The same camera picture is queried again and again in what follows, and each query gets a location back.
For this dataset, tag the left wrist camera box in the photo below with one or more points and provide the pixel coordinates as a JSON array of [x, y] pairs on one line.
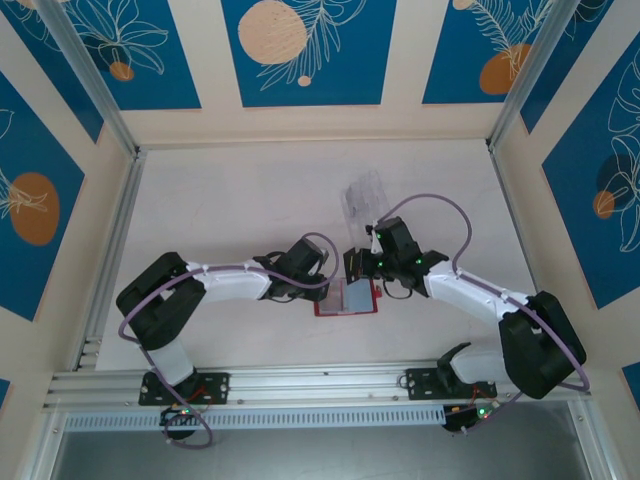
[[325, 257]]

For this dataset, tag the clear acrylic card tray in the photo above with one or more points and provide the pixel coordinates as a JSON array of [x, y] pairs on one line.
[[365, 195]]

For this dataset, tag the black and white card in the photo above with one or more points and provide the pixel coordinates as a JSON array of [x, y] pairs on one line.
[[349, 265]]

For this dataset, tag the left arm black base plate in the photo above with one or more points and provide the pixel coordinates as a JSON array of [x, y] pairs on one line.
[[220, 385]]

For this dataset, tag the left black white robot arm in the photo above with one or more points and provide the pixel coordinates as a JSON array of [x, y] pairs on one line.
[[230, 285]]

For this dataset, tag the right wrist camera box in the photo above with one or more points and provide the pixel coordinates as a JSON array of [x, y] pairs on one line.
[[374, 245]]

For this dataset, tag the aluminium side rail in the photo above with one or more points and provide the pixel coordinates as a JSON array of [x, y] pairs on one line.
[[510, 200], [122, 220]]

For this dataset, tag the red leather card holder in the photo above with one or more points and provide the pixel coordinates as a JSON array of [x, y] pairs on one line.
[[345, 300]]

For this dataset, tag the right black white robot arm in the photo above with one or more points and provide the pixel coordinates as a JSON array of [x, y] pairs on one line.
[[465, 292]]

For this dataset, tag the grey metal panel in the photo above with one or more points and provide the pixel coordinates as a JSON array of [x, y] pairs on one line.
[[320, 455]]

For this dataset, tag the aluminium frame post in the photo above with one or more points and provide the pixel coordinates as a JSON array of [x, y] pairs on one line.
[[92, 75], [546, 75]]

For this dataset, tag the aluminium mounting rail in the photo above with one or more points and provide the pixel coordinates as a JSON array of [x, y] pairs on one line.
[[320, 385]]

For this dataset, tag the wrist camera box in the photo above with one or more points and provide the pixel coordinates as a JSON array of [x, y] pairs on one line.
[[374, 245], [325, 257]]

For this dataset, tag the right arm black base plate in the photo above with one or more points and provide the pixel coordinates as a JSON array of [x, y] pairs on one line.
[[420, 385]]

